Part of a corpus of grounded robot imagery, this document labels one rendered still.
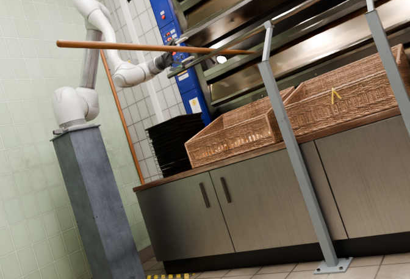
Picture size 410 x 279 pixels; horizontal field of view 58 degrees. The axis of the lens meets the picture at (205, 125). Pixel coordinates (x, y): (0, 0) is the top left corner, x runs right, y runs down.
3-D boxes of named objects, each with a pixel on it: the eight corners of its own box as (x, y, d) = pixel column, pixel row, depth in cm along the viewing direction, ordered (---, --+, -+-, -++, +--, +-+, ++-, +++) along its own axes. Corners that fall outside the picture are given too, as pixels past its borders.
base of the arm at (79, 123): (47, 140, 215) (44, 130, 215) (80, 134, 232) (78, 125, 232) (62, 131, 203) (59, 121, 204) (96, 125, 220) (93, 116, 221)
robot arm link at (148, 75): (163, 74, 218) (149, 79, 207) (145, 83, 227) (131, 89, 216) (155, 57, 217) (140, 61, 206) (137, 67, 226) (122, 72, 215)
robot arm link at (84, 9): (97, 4, 216) (107, 11, 230) (77, -17, 219) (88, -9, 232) (82, 20, 218) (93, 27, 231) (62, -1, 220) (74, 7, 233)
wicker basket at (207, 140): (233, 153, 251) (221, 114, 253) (311, 129, 218) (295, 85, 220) (190, 170, 212) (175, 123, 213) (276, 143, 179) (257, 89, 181)
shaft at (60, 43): (60, 45, 133) (58, 37, 134) (55, 49, 135) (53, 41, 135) (267, 54, 272) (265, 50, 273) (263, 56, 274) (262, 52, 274)
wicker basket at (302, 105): (316, 127, 216) (300, 83, 218) (423, 94, 184) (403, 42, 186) (283, 141, 176) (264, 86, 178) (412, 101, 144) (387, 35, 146)
